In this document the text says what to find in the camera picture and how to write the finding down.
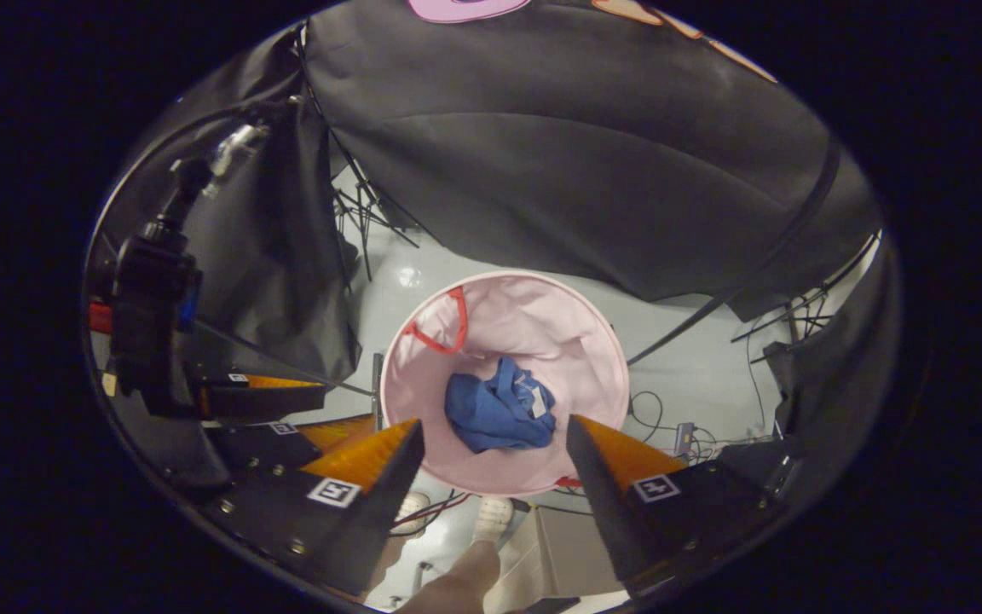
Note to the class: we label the black backdrop cloth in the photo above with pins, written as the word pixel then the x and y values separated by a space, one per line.
pixel 585 170

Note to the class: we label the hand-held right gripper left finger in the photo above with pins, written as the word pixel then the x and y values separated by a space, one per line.
pixel 303 520

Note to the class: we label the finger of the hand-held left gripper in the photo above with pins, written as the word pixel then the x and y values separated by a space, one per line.
pixel 261 448
pixel 269 401

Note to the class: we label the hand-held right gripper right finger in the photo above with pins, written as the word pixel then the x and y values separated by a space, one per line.
pixel 704 503

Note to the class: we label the cardboard box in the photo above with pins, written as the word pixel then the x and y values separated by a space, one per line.
pixel 568 546

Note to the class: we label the white shoe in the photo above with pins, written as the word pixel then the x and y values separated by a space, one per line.
pixel 411 512
pixel 493 516

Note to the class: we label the black tripod stand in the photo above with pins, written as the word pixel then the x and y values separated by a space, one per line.
pixel 792 320
pixel 365 230

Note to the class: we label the pink laundry hamper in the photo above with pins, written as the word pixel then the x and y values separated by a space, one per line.
pixel 542 333

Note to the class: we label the black rack upright pole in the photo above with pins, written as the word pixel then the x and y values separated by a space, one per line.
pixel 785 230

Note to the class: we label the silver metal fitting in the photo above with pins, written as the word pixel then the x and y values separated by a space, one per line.
pixel 239 143

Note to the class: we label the small grey power adapter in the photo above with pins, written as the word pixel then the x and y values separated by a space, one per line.
pixel 684 437

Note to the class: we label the person's leg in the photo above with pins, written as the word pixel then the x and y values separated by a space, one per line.
pixel 461 580

